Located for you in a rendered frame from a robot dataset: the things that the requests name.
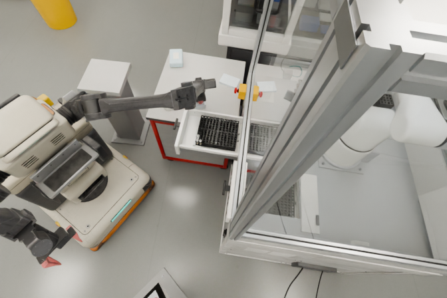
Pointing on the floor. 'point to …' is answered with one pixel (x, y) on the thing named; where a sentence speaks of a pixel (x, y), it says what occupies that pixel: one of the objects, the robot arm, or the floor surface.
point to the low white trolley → (197, 61)
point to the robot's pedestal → (128, 122)
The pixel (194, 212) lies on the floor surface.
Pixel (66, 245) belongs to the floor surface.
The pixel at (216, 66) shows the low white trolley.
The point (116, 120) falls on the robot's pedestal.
